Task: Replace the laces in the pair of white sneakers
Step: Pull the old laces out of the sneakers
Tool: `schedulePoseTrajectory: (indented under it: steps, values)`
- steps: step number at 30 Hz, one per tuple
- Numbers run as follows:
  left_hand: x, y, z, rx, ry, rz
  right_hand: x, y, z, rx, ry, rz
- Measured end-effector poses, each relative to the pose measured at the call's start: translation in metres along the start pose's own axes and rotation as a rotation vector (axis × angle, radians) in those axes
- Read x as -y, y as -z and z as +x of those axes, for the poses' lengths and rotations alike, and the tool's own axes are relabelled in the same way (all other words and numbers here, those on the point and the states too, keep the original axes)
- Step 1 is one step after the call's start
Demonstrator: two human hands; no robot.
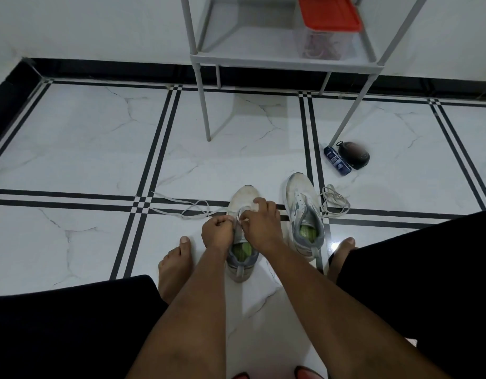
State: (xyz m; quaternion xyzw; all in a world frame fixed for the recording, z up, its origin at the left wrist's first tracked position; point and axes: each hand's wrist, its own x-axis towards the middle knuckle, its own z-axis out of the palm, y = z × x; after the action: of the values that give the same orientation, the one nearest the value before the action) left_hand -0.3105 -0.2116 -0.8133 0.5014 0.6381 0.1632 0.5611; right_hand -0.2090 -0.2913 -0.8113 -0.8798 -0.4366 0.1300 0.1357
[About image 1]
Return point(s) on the person's left hand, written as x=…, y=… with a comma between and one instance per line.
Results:
x=217, y=234

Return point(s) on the black shorts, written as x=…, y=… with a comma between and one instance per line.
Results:
x=424, y=280

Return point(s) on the white shoelace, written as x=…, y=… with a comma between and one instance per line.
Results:
x=195, y=207
x=334, y=199

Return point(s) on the person's left foot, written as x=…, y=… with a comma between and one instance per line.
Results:
x=174, y=272

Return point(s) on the person's left forearm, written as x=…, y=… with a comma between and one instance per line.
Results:
x=187, y=315

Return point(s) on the clear box with red lid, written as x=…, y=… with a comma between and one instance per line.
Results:
x=320, y=49

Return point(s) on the person's right foot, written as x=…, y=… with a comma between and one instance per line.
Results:
x=339, y=258

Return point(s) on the grey metal shelf rack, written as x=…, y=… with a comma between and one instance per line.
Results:
x=251, y=39

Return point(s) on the white grey sneaker shoe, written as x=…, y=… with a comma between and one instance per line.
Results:
x=298, y=187
x=245, y=195

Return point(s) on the black oval polish bottle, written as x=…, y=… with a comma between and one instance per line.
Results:
x=354, y=155

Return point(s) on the person's foot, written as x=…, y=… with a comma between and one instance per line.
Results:
x=339, y=258
x=174, y=272

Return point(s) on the person's right forearm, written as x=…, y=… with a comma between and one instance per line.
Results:
x=345, y=315

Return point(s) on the clear container with red lid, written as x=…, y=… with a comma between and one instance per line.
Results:
x=330, y=11

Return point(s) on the person's right hand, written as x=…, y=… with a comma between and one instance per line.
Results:
x=262, y=228

